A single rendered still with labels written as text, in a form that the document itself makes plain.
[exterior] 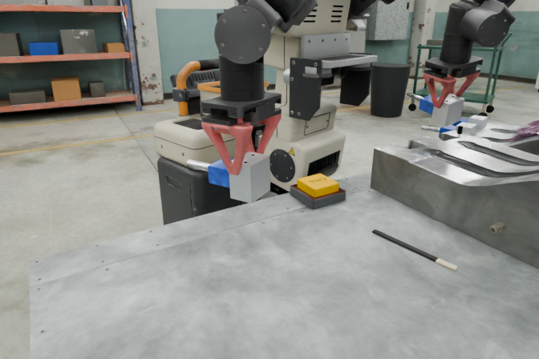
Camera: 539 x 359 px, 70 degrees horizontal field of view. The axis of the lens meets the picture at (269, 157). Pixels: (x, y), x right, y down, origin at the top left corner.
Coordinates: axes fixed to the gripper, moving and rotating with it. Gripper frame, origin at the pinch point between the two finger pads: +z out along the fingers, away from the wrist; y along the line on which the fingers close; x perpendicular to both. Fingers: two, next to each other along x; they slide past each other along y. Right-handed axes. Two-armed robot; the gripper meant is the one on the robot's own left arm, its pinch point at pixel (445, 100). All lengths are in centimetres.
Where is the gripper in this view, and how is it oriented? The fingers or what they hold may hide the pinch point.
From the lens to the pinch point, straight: 92.2
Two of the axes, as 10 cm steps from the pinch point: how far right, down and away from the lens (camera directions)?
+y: 8.6, -3.0, 4.1
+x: -5.0, -4.4, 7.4
